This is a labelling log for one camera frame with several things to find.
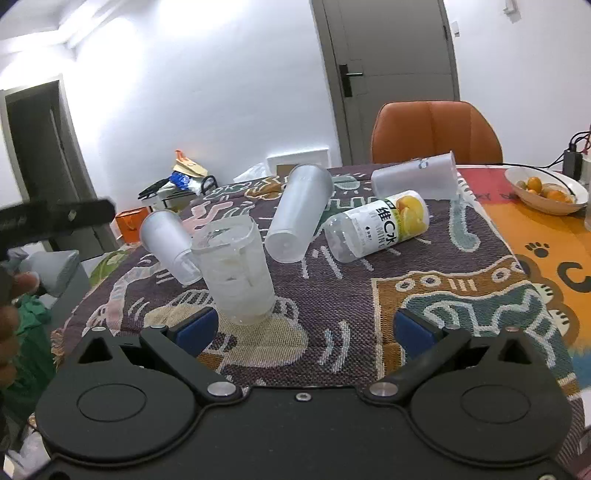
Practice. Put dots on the white bowl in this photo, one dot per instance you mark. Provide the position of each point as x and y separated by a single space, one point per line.
540 203

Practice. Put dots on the small frosted plastic cup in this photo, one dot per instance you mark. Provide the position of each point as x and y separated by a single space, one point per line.
166 240

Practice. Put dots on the orange printed tablecloth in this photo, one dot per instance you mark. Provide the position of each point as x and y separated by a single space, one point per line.
521 235

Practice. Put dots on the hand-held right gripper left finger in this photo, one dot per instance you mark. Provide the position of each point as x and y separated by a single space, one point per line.
197 330

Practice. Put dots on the upright frosted plastic cup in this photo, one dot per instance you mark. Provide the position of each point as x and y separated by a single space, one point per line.
235 277

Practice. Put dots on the dark open door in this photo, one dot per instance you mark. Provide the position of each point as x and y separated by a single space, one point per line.
37 157

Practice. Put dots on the blue packet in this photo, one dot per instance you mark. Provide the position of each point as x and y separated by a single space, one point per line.
181 181

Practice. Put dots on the clear bottle with orange label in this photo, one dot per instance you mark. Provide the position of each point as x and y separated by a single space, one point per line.
374 226

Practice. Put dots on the green cloth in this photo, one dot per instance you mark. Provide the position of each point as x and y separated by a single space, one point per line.
30 337

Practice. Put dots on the black basket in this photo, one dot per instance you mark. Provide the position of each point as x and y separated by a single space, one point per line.
159 191

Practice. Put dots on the paper bag with orange print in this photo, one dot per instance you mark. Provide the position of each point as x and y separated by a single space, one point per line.
189 164

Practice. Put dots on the white plastic bag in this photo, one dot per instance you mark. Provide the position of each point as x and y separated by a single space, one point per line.
251 173

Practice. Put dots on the wide frosted plastic cup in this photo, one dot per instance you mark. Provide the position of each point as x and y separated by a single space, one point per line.
411 177

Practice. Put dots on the person's left hand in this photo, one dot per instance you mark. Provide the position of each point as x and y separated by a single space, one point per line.
6 332

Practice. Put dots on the grey padded seat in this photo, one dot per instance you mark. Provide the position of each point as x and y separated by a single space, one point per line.
57 272

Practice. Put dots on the grey door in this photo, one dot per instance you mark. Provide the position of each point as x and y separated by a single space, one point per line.
397 50

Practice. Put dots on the black power adapter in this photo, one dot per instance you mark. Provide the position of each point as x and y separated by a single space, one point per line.
572 161

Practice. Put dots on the tall frosted plastic cup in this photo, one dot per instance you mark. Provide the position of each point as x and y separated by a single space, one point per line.
295 214

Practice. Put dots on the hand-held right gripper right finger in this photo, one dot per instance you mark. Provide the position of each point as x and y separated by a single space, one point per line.
412 331

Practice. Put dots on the pile of small oranges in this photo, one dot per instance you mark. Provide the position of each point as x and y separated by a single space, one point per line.
549 189

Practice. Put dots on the wall switch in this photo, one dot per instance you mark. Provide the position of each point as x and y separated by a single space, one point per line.
455 28

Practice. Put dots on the white flat box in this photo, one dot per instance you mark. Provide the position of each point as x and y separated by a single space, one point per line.
300 159

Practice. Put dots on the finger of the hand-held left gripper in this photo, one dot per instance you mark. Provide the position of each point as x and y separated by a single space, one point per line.
64 215

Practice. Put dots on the orange box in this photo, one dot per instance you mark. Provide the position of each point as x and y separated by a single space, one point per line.
131 226

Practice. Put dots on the orange leather chair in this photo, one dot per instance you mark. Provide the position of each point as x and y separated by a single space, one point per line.
434 134

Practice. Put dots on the patterned woven blanket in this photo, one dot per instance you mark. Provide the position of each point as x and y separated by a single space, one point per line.
332 295

